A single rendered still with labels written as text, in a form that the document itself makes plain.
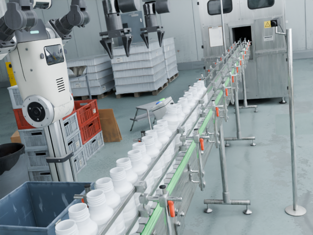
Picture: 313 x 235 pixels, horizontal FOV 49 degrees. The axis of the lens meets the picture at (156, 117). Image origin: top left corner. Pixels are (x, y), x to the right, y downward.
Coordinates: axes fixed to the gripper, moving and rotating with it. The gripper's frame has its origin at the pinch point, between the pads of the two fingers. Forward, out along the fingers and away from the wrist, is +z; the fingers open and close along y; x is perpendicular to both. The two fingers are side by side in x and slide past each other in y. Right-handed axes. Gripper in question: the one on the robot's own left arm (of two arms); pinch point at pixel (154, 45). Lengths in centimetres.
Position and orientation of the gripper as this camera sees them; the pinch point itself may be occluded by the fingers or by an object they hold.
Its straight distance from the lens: 170.1
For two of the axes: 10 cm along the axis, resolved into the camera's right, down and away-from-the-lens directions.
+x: -2.9, 2.7, -9.2
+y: -9.5, 0.5, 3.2
